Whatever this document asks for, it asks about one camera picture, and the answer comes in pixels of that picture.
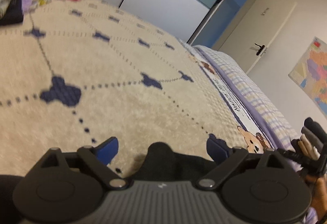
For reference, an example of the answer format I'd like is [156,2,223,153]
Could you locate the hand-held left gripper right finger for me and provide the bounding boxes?
[197,137,289,190]

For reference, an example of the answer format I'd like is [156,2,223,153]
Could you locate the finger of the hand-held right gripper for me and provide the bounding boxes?
[277,148,300,163]

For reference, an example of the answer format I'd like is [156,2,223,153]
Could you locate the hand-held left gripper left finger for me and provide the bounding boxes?
[41,137,128,190]

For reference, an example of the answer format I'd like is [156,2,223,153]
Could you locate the black pants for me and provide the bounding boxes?
[0,142,215,224]

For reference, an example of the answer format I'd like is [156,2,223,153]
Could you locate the stack of folded clothes far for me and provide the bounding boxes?
[298,134,321,160]

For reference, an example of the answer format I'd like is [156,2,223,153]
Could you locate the person's right hand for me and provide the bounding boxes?
[305,174,327,214]

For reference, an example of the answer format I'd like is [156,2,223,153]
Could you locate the dark brown folded garment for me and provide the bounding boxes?
[291,138,303,153]

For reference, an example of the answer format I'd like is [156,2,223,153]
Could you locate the dark grey folded garment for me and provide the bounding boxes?
[301,127,321,149]

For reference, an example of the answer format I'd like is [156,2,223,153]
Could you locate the purple plaid quilt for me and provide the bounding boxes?
[193,45,307,173]

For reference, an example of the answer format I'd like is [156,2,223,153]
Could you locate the white room door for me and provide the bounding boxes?
[218,0,298,75]

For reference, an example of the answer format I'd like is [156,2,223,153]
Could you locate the purple cloth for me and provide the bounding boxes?
[22,0,39,14]

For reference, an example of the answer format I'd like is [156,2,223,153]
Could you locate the wall map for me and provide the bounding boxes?
[288,36,327,120]

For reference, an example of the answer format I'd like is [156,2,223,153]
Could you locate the black door handle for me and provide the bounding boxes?
[254,43,267,56]

